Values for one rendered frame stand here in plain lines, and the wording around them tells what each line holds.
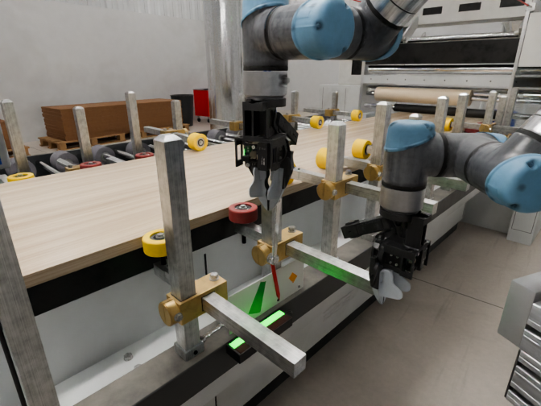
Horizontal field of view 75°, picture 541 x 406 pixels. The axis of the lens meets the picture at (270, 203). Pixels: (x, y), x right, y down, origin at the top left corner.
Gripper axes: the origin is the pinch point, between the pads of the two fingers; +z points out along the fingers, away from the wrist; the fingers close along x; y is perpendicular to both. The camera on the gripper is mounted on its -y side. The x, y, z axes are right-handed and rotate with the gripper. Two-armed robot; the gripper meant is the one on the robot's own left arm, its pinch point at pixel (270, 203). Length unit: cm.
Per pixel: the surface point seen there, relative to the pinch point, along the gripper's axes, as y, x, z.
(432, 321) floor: -117, 42, 101
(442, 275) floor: -169, 47, 101
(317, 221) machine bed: -61, -8, 30
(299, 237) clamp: -17.1, 0.2, 15.0
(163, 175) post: 14.5, -13.2, -7.9
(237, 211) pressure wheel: -16.1, -16.8, 10.5
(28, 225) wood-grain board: 12, -60, 11
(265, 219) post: -9.4, -5.6, 8.2
